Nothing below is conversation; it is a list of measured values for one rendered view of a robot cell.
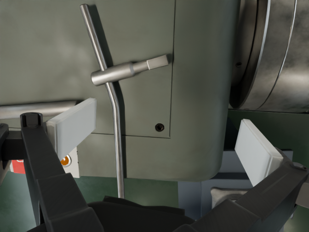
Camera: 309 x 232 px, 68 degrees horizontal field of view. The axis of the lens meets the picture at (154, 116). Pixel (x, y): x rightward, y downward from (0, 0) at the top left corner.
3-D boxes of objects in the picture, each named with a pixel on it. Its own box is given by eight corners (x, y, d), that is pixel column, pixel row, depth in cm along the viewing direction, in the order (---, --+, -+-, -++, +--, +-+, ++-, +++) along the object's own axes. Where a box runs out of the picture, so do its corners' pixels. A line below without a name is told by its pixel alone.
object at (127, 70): (166, 51, 33) (94, 71, 35) (165, 51, 31) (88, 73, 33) (170, 66, 33) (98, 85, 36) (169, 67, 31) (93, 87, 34)
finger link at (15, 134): (30, 167, 13) (-18, 159, 13) (71, 135, 18) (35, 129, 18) (28, 143, 13) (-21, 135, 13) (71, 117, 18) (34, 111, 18)
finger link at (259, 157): (271, 154, 13) (284, 157, 13) (241, 118, 20) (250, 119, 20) (258, 199, 14) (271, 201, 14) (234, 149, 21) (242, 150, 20)
